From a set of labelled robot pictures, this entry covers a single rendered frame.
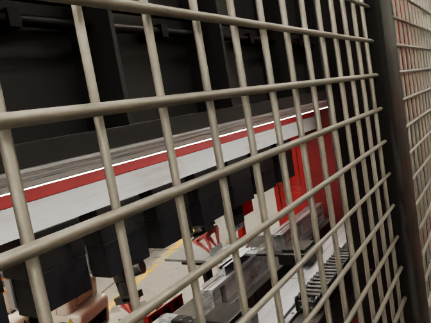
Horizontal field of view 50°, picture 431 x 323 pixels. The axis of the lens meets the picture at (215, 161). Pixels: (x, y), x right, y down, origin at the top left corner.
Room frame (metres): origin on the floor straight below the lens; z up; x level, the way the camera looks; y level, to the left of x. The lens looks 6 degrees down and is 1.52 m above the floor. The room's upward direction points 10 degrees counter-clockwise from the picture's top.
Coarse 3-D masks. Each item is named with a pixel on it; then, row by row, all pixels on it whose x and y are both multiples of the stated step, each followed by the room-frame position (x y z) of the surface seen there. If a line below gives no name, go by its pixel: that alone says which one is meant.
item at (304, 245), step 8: (304, 240) 1.50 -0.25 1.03; (312, 240) 1.48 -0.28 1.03; (288, 248) 1.45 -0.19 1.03; (304, 248) 1.42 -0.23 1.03; (280, 256) 1.44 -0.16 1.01; (288, 256) 1.43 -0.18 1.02; (312, 256) 1.41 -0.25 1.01; (280, 264) 1.44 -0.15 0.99; (288, 264) 1.43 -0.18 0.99; (304, 264) 1.40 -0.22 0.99
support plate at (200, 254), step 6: (192, 246) 1.77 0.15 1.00; (198, 246) 1.76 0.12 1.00; (222, 246) 1.71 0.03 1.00; (246, 246) 1.67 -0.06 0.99; (180, 252) 1.72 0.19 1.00; (198, 252) 1.68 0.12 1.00; (204, 252) 1.67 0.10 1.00; (168, 258) 1.67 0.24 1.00; (174, 258) 1.66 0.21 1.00; (180, 258) 1.64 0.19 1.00; (198, 258) 1.61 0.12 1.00; (204, 258) 1.60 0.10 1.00
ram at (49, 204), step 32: (256, 128) 1.74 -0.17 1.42; (288, 128) 1.99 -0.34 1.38; (160, 160) 1.25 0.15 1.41; (192, 160) 1.37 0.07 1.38; (224, 160) 1.52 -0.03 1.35; (32, 192) 0.90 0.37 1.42; (64, 192) 0.97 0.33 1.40; (96, 192) 1.04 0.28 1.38; (128, 192) 1.12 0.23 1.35; (0, 224) 0.84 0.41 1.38; (32, 224) 0.89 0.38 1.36
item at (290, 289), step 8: (344, 232) 1.67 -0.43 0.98; (328, 240) 1.61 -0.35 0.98; (344, 240) 1.58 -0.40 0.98; (328, 248) 1.53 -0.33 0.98; (344, 248) 1.50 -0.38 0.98; (328, 256) 1.45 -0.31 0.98; (312, 264) 1.40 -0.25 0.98; (296, 272) 1.36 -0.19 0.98; (304, 272) 1.35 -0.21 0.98; (312, 272) 1.34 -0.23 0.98; (296, 280) 1.30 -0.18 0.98; (280, 288) 1.26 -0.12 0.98; (288, 288) 1.25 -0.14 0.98; (296, 288) 1.24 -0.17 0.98; (288, 296) 1.20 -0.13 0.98; (272, 304) 1.17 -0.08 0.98; (288, 304) 1.15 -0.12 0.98; (264, 312) 1.13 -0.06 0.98; (272, 312) 1.12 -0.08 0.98; (288, 312) 1.11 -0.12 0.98; (296, 312) 1.10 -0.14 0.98; (264, 320) 1.08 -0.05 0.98; (272, 320) 1.08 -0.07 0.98; (288, 320) 1.06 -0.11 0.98
